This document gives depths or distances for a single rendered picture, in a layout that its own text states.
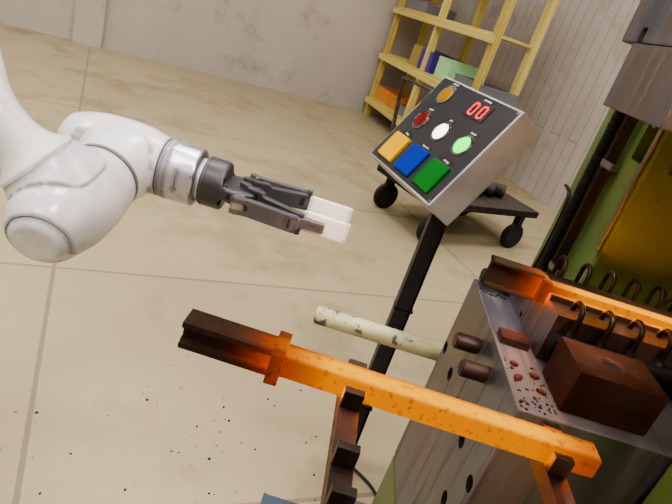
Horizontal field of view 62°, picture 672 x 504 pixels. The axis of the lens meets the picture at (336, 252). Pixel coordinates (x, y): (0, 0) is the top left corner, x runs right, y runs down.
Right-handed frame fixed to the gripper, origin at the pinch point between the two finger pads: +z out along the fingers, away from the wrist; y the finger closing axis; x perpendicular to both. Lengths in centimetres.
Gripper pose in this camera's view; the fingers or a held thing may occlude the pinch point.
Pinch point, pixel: (330, 220)
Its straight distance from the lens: 85.7
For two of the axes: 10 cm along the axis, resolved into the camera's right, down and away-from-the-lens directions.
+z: 9.5, 3.0, 0.5
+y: -0.8, 3.9, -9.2
